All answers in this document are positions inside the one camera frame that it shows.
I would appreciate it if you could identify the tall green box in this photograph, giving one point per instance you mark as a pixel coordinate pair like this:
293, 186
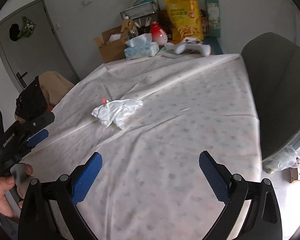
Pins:
212, 12

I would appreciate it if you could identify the white light switch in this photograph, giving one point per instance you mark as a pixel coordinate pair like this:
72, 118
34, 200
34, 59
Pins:
87, 0

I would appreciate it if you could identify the person's left forearm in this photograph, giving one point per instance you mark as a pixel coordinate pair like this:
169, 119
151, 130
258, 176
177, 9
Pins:
7, 227

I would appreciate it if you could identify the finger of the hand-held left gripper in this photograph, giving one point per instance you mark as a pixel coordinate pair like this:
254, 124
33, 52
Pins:
38, 137
41, 120

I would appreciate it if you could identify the grey chair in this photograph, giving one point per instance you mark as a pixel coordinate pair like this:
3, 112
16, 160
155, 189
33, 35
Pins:
277, 92

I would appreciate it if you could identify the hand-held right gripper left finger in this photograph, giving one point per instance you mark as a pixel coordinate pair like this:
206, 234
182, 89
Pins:
86, 177

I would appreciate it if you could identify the yellow snack bag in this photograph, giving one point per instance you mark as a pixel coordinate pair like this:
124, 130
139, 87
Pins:
182, 17

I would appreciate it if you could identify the black hanging hat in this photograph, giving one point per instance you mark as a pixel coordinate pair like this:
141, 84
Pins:
14, 31

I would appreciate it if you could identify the small red paper scrap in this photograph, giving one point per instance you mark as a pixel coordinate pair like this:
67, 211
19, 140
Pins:
104, 100

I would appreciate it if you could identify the open cardboard box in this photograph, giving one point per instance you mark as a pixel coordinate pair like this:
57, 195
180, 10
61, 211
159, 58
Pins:
110, 51

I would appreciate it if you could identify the black bag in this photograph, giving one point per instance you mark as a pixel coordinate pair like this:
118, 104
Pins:
31, 100

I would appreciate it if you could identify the person's left hand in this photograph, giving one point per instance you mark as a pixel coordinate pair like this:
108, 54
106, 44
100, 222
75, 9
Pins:
5, 197

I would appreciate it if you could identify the white tissue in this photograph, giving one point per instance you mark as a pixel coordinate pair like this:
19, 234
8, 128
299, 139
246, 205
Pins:
112, 113

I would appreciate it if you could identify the grey door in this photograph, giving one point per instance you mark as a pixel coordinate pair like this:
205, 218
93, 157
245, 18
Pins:
40, 50

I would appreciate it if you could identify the blue flat box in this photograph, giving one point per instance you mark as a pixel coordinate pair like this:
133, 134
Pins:
216, 45

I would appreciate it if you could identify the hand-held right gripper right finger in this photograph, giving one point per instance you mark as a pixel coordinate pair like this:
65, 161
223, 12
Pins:
213, 177

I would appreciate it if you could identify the white game controller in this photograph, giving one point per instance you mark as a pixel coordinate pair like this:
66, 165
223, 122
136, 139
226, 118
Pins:
197, 47

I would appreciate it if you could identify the beige chair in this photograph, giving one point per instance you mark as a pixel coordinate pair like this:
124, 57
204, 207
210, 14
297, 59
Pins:
57, 85

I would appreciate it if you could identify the blue tissue box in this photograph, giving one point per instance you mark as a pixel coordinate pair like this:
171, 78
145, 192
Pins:
140, 51

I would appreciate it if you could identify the red and white vase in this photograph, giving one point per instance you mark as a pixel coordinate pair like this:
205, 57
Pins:
158, 35

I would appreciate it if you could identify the green hanging plush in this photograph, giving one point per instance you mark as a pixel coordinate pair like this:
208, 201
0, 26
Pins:
27, 27

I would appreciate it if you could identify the white patterned tablecloth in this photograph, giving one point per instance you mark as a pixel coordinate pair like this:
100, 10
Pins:
177, 117

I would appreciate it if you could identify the clear plastic bag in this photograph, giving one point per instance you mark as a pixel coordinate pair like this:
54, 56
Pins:
282, 160

